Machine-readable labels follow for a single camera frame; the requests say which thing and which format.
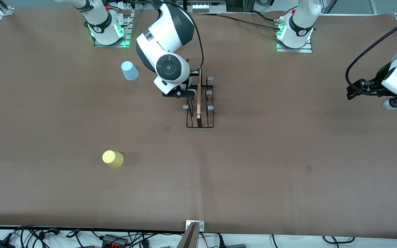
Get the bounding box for black wire cup holder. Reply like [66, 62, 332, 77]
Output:
[182, 67, 215, 129]

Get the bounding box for yellow plastic cup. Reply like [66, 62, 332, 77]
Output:
[102, 150, 124, 168]

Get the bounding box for light blue plastic cup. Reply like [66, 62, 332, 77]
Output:
[121, 61, 139, 81]

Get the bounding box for white power strip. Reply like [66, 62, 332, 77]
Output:
[187, 2, 217, 12]

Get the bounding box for grey metal mast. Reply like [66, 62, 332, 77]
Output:
[176, 221, 200, 248]

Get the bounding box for black box orange connectors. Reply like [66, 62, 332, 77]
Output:
[101, 234, 129, 247]

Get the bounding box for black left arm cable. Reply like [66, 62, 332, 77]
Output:
[345, 15, 397, 95]

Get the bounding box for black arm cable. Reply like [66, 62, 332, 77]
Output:
[185, 17, 205, 72]
[345, 15, 397, 95]

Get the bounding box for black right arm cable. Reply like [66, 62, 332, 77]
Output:
[185, 17, 205, 72]

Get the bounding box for black cable on table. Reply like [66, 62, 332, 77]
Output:
[198, 11, 283, 32]

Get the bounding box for aluminium rack frame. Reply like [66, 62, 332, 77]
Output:
[152, 0, 254, 13]

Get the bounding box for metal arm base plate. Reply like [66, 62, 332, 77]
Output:
[93, 10, 131, 48]
[276, 15, 313, 53]

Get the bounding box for black looped cable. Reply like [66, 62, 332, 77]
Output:
[323, 236, 356, 245]

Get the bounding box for small metal bracket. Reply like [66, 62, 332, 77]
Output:
[186, 220, 205, 232]

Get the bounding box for black cable tangle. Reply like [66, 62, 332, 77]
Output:
[0, 226, 97, 248]

